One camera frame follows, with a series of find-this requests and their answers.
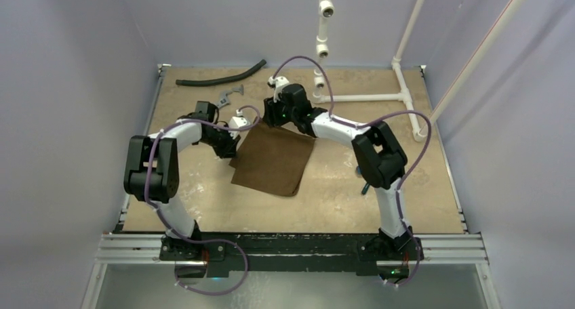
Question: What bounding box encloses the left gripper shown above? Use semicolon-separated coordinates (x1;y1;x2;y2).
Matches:
200;125;240;160

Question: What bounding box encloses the brown cloth napkin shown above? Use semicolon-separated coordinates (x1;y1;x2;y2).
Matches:
229;123;315;197

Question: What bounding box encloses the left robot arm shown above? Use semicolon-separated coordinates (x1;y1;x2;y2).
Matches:
123;101;240;261

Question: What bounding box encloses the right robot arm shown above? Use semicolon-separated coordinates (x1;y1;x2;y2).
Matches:
263;82;412;260

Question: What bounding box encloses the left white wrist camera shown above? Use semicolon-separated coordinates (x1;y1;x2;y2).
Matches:
228;110;252;138

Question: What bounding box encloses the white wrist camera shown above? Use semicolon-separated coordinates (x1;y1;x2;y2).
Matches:
228;110;252;138
267;76;290;102

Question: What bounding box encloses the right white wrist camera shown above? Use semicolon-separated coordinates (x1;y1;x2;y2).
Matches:
267;76;290;102

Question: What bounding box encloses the red handled adjustable wrench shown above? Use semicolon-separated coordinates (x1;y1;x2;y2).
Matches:
216;85;244;109

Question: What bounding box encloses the black rubber hose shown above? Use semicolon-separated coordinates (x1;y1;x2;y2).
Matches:
175;59;268;88

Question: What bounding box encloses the white PVC pipe frame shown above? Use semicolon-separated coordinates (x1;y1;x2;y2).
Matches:
311;0;538;142

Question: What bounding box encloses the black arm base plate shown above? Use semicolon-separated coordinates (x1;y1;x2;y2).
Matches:
159;232;424;279

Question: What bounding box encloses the aluminium frame rail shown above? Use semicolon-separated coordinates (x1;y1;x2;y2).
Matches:
95;64;502;309

